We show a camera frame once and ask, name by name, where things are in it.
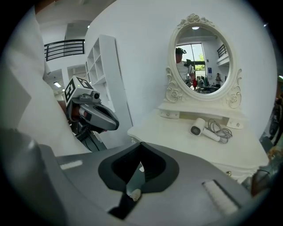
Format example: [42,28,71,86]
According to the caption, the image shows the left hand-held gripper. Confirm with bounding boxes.
[65,75,120,133]

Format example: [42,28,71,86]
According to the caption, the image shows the white hair dryer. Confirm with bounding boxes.
[190,117,222,142]

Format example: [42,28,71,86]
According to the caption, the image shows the person's left hand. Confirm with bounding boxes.
[71,105,82,121]

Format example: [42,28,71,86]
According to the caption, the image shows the white cubby shelf unit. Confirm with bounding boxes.
[85,34,134,128]

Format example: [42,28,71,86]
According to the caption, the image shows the person's white shirt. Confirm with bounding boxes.
[4,5,90,157]

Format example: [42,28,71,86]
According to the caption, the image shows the white dressing table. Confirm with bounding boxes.
[127,109,271,185]

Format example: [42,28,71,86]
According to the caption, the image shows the black balcony railing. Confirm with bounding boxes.
[44,39,86,62]

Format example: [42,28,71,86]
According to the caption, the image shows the oval mirror white ornate frame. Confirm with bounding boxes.
[157,13,248,130]

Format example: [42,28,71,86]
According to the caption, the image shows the grey hair dryer cable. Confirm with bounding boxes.
[206,118,233,144]

